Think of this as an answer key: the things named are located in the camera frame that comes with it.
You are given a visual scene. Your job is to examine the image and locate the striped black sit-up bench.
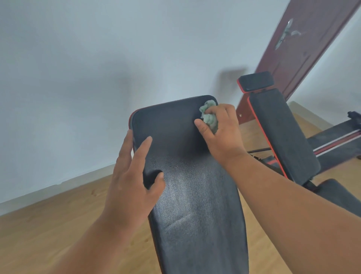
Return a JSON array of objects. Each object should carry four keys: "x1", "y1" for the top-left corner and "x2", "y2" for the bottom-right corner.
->
[{"x1": 306, "y1": 111, "x2": 361, "y2": 173}]

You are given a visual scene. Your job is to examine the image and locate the black weight bench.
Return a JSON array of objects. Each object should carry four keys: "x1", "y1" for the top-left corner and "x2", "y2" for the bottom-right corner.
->
[
  {"x1": 128, "y1": 95, "x2": 250, "y2": 274},
  {"x1": 237, "y1": 71, "x2": 361, "y2": 218}
]

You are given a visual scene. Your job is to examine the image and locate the silver door handle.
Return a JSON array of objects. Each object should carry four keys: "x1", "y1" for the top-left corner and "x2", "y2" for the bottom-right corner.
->
[{"x1": 275, "y1": 18, "x2": 302, "y2": 51}]

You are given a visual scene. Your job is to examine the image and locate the green cleaning cloth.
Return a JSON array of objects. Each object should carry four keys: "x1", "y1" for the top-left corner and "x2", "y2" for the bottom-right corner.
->
[{"x1": 199, "y1": 99, "x2": 219, "y2": 135}]

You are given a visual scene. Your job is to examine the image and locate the person's right forearm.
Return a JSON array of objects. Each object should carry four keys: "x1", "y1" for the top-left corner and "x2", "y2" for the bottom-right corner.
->
[{"x1": 224, "y1": 151, "x2": 361, "y2": 274}]

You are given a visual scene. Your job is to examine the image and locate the person's right hand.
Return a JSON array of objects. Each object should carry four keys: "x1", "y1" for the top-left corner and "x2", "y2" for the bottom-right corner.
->
[{"x1": 194, "y1": 103, "x2": 249, "y2": 164}]

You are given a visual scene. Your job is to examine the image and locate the red-brown wooden door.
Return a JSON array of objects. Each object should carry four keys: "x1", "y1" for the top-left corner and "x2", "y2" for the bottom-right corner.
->
[{"x1": 235, "y1": 0, "x2": 361, "y2": 125}]

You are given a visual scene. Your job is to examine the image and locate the person's left hand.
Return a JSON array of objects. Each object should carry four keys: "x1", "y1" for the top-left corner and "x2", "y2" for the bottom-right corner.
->
[{"x1": 101, "y1": 129, "x2": 166, "y2": 235}]

